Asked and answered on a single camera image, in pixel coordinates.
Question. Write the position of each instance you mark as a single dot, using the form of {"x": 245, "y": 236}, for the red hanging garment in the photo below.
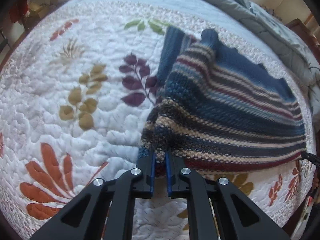
{"x": 18, "y": 10}

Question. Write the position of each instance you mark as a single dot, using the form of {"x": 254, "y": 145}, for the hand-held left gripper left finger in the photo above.
{"x": 152, "y": 172}

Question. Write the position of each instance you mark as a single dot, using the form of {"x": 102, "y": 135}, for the wooden headboard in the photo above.
{"x": 298, "y": 26}

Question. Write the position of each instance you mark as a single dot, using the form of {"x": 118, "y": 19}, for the blue striped knit sweater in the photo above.
{"x": 212, "y": 110}

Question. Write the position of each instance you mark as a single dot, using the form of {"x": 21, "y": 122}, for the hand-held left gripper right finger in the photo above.
{"x": 169, "y": 173}

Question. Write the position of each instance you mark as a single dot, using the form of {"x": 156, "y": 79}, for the grey-blue duvet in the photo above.
{"x": 250, "y": 12}

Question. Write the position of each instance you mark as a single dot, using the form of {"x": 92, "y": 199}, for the floral quilted bedspread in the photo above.
{"x": 75, "y": 80}

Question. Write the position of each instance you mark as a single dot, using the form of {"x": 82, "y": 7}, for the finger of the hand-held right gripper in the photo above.
{"x": 311, "y": 158}

